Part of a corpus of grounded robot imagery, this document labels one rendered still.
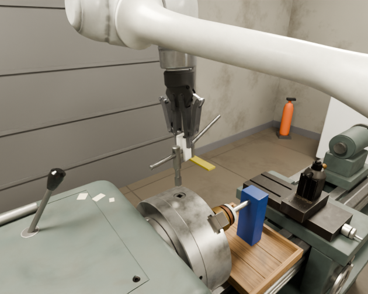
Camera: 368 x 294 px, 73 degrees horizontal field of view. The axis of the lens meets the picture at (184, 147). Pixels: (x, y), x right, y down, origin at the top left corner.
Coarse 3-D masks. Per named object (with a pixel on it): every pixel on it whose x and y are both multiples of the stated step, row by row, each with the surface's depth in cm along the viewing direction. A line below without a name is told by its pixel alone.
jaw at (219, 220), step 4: (220, 212) 70; (208, 216) 66; (212, 216) 66; (216, 216) 69; (220, 216) 69; (224, 216) 70; (208, 220) 65; (212, 220) 66; (216, 220) 66; (220, 220) 68; (224, 220) 69; (212, 224) 65; (216, 224) 66; (220, 224) 68; (224, 224) 68; (212, 228) 65; (216, 228) 65; (220, 228) 66; (216, 232) 65
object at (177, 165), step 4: (172, 148) 64; (176, 148) 64; (172, 152) 65; (176, 152) 64; (176, 156) 65; (180, 156) 66; (176, 160) 65; (180, 160) 66; (176, 164) 66; (180, 164) 66; (176, 168) 66; (180, 168) 66; (176, 172) 67; (176, 176) 67; (180, 176) 68; (176, 180) 68; (180, 180) 68; (176, 184) 68; (180, 184) 69
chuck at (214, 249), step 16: (176, 192) 72; (192, 192) 71; (176, 208) 65; (192, 208) 66; (208, 208) 67; (192, 224) 63; (208, 224) 64; (208, 240) 62; (224, 240) 64; (208, 256) 61; (224, 256) 64; (208, 272) 61; (224, 272) 65
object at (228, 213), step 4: (212, 208) 84; (216, 208) 83; (220, 208) 83; (224, 208) 83; (228, 208) 84; (216, 212) 80; (224, 212) 81; (228, 212) 82; (232, 212) 83; (228, 216) 82; (232, 216) 83; (228, 220) 81; (232, 220) 83; (228, 224) 81; (232, 224) 84; (224, 228) 79; (228, 228) 82
